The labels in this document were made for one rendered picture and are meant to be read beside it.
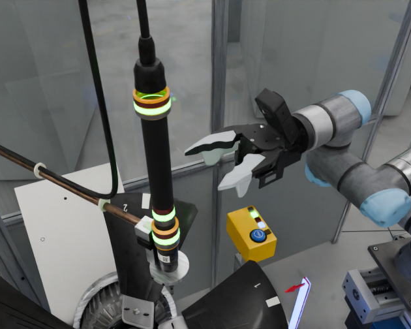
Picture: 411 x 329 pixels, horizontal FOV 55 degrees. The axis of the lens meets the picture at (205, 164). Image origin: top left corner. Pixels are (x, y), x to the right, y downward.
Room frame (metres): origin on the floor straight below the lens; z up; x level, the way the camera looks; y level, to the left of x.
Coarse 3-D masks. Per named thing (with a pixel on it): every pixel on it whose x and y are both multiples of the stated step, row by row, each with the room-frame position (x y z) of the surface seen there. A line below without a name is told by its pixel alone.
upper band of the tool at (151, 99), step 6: (162, 90) 0.42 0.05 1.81; (168, 90) 0.41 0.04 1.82; (138, 96) 0.42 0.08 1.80; (144, 96) 0.42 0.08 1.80; (150, 96) 0.43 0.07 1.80; (156, 96) 0.43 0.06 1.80; (144, 102) 0.38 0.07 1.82; (150, 102) 0.38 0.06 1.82; (156, 102) 0.39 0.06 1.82; (144, 108) 0.39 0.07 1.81; (150, 108) 0.38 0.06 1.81; (156, 108) 0.39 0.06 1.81; (168, 108) 0.40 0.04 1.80; (144, 114) 0.39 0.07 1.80; (150, 114) 0.38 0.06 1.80; (156, 114) 0.38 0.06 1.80
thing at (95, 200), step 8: (0, 152) 0.62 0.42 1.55; (16, 160) 0.59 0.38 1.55; (32, 168) 0.57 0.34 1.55; (48, 176) 0.54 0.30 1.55; (56, 184) 0.53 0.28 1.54; (64, 184) 0.52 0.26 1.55; (72, 192) 0.51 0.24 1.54; (80, 192) 0.50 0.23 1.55; (88, 200) 0.49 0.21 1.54; (96, 200) 0.48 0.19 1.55; (104, 208) 0.47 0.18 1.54; (112, 208) 0.46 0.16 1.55; (120, 216) 0.45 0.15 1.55; (128, 216) 0.44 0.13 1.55; (136, 224) 0.43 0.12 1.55
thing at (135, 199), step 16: (144, 208) 0.58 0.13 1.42; (176, 208) 0.57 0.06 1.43; (192, 208) 0.57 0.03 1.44; (112, 224) 0.57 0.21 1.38; (128, 224) 0.56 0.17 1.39; (112, 240) 0.55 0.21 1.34; (128, 240) 0.54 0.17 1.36; (128, 256) 0.52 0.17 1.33; (144, 256) 0.50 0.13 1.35; (128, 272) 0.49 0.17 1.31; (144, 272) 0.48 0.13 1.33; (128, 288) 0.47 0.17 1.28; (144, 288) 0.46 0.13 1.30; (160, 288) 0.45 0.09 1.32
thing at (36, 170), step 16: (80, 0) 0.45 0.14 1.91; (144, 0) 0.40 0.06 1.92; (144, 16) 0.40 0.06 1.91; (144, 32) 0.40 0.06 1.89; (96, 64) 0.45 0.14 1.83; (96, 80) 0.45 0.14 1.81; (112, 144) 0.45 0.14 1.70; (112, 160) 0.45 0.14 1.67; (112, 176) 0.45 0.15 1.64; (96, 192) 0.49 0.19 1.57; (112, 192) 0.45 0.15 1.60
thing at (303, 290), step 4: (304, 280) 0.55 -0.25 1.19; (300, 288) 0.55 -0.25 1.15; (304, 288) 0.54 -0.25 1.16; (300, 292) 0.55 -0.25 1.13; (304, 292) 0.54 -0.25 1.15; (300, 296) 0.54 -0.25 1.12; (304, 296) 0.53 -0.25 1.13; (300, 300) 0.54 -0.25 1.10; (296, 304) 0.55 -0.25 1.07; (300, 304) 0.54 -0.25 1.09; (296, 308) 0.54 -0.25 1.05; (300, 308) 0.53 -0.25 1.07; (296, 312) 0.54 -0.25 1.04; (292, 316) 0.55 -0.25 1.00; (296, 316) 0.54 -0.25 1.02; (292, 320) 0.55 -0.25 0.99; (296, 320) 0.53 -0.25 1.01; (292, 324) 0.54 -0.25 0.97; (292, 328) 0.54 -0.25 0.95
